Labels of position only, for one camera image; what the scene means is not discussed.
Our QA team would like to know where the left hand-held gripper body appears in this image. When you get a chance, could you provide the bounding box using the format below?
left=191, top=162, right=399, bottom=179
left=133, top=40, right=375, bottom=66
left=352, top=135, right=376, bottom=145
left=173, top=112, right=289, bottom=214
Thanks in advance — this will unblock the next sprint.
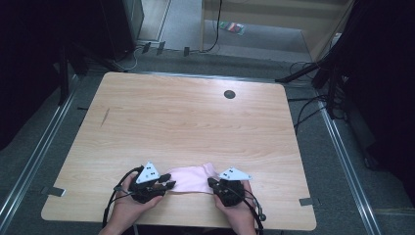
left=127, top=161, right=166, bottom=205

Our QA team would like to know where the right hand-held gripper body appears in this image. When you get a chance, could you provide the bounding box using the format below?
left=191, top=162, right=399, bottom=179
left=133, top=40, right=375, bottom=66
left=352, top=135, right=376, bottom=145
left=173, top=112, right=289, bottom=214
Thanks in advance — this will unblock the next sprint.
left=211, top=166, right=254, bottom=208

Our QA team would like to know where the pale pink sock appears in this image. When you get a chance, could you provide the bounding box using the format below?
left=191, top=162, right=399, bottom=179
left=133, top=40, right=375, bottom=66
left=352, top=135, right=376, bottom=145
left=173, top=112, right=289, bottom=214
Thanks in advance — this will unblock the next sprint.
left=167, top=162, right=220, bottom=195

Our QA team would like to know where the person's right hand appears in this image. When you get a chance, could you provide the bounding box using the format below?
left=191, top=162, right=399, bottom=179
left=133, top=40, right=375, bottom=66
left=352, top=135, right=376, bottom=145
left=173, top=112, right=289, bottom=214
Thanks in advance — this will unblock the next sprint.
left=213, top=179, right=258, bottom=227

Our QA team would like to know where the person's left hand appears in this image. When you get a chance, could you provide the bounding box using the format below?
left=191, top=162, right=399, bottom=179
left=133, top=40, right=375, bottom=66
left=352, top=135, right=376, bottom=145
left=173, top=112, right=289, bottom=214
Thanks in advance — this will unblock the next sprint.
left=112, top=172, right=164, bottom=227

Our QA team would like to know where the black stand leg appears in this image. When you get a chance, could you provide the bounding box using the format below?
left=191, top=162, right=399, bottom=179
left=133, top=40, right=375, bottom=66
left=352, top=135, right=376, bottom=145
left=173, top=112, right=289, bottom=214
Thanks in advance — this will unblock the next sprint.
left=274, top=60, right=327, bottom=83

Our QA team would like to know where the colourful packet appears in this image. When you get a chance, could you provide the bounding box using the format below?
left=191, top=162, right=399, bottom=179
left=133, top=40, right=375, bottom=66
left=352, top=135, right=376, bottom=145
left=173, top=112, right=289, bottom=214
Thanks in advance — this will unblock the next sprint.
left=218, top=21, right=247, bottom=36

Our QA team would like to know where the dark cabinet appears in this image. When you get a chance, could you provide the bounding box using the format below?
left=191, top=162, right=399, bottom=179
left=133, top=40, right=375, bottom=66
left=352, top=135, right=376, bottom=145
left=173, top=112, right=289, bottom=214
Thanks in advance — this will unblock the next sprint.
left=99, top=0, right=145, bottom=62

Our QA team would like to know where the dark curtain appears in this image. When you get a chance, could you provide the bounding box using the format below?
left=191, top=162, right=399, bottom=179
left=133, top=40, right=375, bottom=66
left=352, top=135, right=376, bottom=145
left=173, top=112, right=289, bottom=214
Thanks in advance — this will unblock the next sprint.
left=326, top=0, right=415, bottom=210
left=0, top=0, right=106, bottom=151

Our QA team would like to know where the wooden board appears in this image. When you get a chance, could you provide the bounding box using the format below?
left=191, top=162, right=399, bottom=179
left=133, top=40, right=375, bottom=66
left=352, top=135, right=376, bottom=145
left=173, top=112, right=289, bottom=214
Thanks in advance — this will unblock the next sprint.
left=200, top=0, right=355, bottom=62

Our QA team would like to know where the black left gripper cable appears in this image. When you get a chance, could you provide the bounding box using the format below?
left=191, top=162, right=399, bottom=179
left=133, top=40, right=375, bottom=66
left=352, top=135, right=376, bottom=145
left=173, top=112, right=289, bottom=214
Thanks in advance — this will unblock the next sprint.
left=102, top=164, right=145, bottom=229

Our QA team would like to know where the black floor cable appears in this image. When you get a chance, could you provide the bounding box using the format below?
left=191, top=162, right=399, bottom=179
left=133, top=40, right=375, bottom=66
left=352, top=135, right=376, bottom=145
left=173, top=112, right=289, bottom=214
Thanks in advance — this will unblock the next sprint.
left=287, top=61, right=337, bottom=133

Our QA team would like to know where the metal floor rail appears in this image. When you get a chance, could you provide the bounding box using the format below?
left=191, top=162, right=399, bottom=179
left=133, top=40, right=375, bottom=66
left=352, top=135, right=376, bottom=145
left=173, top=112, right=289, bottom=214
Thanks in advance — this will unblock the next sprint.
left=316, top=101, right=384, bottom=235
left=0, top=72, right=81, bottom=226

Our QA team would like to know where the black hanging cable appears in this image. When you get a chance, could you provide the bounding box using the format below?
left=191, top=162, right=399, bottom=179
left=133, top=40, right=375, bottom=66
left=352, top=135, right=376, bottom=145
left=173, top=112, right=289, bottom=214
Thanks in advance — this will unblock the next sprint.
left=199, top=0, right=224, bottom=54

